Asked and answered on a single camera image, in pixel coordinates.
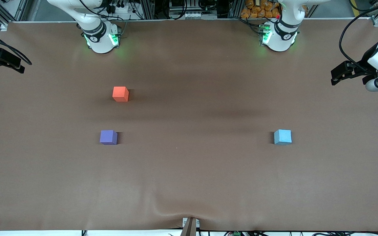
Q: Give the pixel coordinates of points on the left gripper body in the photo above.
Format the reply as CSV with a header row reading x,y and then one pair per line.
x,y
361,67

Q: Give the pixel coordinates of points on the light blue foam block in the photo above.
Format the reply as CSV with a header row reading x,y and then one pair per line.
x,y
282,136

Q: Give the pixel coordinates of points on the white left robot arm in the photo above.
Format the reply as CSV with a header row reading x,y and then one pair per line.
x,y
279,39

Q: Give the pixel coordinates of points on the orange foam block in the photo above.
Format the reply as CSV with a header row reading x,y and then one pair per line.
x,y
120,93

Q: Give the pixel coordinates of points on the purple foam block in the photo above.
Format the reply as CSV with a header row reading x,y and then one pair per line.
x,y
108,137

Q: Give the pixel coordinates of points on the pile of orange packets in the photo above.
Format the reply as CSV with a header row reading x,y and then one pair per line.
x,y
259,9

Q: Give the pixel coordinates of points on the white power strip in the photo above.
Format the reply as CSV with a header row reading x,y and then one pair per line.
x,y
193,14

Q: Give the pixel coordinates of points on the brown table cover sheet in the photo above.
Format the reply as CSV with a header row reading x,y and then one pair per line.
x,y
189,170

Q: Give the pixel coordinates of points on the green terminal connector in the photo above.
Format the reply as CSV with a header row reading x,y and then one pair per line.
x,y
236,233

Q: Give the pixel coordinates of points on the metal table edge clamp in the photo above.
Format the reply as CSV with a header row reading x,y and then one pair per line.
x,y
190,226

